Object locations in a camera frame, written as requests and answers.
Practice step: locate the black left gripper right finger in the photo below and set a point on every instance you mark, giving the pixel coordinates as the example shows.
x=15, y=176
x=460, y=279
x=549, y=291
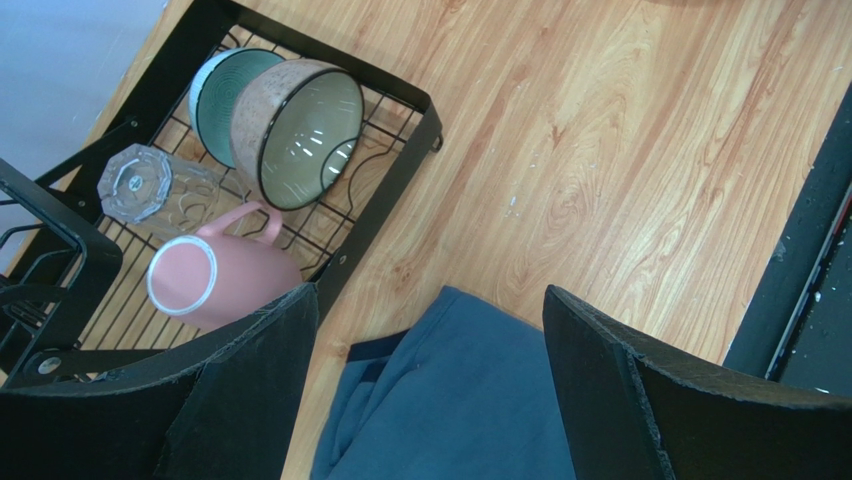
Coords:
x=635, y=407

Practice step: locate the light blue ribbed bowl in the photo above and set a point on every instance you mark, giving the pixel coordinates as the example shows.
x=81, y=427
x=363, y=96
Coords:
x=214, y=91

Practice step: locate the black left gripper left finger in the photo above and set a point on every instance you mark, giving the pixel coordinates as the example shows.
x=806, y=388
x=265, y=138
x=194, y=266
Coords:
x=222, y=406

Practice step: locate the clear drinking glass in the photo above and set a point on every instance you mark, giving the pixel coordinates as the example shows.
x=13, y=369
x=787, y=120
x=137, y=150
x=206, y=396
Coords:
x=158, y=192

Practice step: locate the brown speckled bowl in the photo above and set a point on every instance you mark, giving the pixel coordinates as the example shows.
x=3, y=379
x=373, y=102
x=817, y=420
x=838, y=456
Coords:
x=294, y=129

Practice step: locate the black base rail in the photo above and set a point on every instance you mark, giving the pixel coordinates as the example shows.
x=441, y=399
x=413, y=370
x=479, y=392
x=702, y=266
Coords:
x=797, y=327

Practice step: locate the pink mug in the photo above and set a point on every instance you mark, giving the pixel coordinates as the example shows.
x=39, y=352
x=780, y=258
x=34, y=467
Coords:
x=210, y=278

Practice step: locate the black wire dish rack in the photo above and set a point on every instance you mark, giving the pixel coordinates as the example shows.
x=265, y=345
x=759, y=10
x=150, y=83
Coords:
x=74, y=301

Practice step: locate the dark blue cloth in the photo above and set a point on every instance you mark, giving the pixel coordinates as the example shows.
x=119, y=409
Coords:
x=465, y=393

